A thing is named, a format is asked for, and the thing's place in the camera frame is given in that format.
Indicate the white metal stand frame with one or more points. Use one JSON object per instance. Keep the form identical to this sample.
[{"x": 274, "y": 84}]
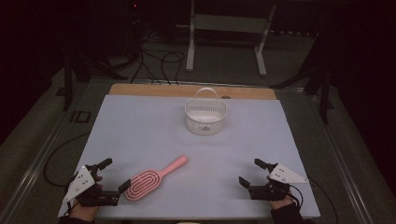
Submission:
[{"x": 230, "y": 23}]

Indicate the person's right hand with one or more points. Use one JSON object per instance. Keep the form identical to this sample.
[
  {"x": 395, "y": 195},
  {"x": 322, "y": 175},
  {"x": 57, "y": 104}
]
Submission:
[{"x": 280, "y": 203}]

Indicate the black tripod stand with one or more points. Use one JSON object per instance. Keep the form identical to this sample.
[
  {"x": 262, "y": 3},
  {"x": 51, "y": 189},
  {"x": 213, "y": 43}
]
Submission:
[
  {"x": 70, "y": 81},
  {"x": 323, "y": 93}
]

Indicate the person's left hand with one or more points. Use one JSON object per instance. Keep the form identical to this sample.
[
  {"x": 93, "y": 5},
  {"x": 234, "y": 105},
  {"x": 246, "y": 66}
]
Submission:
[{"x": 84, "y": 213}]

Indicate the wooden table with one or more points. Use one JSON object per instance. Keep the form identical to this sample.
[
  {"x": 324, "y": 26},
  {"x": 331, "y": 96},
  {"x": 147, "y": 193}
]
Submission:
[{"x": 140, "y": 90}]

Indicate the metal floor rail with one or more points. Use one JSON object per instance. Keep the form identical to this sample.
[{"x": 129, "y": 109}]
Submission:
[
  {"x": 37, "y": 158},
  {"x": 339, "y": 161}
]

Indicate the pink hairbrush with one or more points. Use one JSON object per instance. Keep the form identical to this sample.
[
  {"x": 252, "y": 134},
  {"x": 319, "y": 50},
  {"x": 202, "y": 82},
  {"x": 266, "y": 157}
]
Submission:
[{"x": 143, "y": 185}]

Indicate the white plastic basket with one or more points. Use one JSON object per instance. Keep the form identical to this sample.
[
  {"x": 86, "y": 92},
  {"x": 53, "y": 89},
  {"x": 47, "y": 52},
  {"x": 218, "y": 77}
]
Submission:
[{"x": 205, "y": 124}]

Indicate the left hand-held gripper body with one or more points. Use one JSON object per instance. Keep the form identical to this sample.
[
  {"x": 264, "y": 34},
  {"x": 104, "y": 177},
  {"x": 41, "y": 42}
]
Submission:
[{"x": 79, "y": 183}]

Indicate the light blue table mat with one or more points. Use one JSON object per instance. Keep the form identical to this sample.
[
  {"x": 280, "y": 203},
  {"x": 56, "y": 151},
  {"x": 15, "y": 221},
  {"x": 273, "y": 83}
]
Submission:
[{"x": 155, "y": 130}]

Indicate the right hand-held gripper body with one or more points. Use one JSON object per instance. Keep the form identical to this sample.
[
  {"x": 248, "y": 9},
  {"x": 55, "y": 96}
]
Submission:
[{"x": 280, "y": 180}]

